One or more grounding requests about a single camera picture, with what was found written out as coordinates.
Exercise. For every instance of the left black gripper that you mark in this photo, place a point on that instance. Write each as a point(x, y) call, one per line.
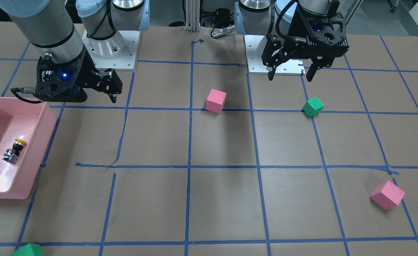
point(289, 27)

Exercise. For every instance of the pink cube near centre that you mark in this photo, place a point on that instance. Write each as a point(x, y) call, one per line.
point(215, 101)

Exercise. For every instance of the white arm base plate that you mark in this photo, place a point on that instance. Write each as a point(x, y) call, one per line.
point(254, 47)
point(119, 52)

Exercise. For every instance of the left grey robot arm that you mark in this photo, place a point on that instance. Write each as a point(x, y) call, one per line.
point(254, 16)

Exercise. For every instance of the pink plastic bin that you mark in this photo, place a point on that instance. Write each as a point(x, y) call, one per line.
point(25, 131)

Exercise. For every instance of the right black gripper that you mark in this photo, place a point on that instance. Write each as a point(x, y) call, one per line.
point(86, 72)

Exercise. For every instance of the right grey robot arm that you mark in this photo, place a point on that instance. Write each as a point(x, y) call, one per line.
point(48, 26)

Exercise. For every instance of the green cube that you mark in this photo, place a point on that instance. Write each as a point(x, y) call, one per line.
point(313, 107)
point(29, 249)

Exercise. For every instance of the aluminium frame post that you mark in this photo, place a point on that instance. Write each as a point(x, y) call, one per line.
point(192, 15)

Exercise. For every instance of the yellow push button switch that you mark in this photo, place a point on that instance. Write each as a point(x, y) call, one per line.
point(12, 154)

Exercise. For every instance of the silver cable connector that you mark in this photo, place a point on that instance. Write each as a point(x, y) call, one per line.
point(223, 32)

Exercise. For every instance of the pink cube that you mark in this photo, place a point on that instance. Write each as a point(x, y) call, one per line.
point(215, 101)
point(387, 195)

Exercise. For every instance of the green cube bottom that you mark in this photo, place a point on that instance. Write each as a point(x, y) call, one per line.
point(29, 249)

